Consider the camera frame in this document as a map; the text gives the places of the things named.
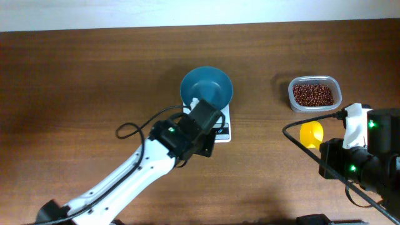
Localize yellow plastic scoop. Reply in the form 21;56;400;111
300;121;324;149

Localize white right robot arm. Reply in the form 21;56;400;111
319;104;399;219

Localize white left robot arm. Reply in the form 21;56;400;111
35;99;230;224

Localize white digital kitchen scale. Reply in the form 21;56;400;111
182;102;233;144

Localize teal plastic bowl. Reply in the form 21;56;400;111
180;66;234;109

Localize red beans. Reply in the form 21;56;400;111
292;84;334;107

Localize clear plastic container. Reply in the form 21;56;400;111
288;76;343;113

